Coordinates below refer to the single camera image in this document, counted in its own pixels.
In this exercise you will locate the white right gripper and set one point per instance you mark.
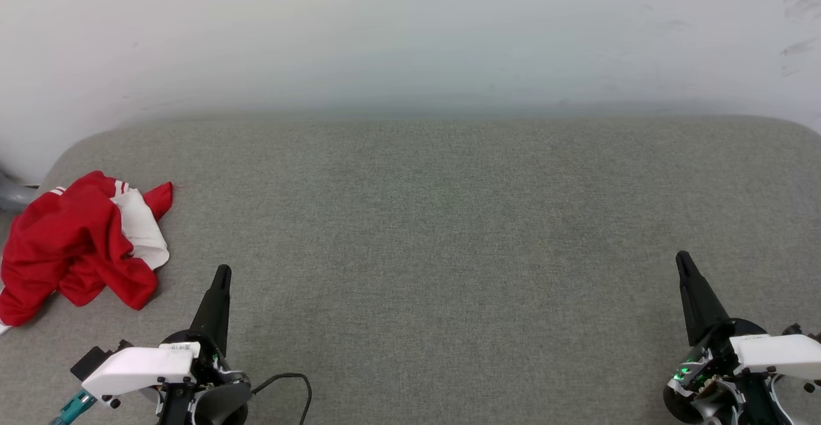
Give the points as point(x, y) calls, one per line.
point(776, 354)

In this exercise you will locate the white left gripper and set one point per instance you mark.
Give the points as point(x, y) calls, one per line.
point(141, 367)

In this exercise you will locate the red white basketball jersey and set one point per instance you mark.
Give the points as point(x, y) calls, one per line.
point(64, 239)

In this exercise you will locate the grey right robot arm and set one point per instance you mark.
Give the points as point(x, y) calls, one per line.
point(705, 409)

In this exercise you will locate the grey metal pipe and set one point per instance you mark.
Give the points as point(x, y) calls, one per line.
point(13, 195)

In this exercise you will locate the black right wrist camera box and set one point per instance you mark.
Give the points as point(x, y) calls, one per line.
point(795, 331)

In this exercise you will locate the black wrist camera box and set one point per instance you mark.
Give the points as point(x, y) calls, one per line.
point(795, 331)
point(93, 362)

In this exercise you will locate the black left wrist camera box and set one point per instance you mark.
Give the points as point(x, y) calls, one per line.
point(93, 362)

